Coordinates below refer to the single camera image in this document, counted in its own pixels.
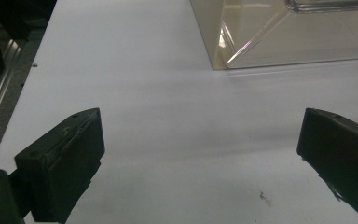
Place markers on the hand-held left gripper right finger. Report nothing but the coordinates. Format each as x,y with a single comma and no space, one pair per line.
341,152

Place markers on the clear plastic storage box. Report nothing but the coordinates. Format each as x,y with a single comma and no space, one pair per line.
292,34

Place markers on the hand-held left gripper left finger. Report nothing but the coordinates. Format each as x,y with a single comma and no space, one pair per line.
62,158

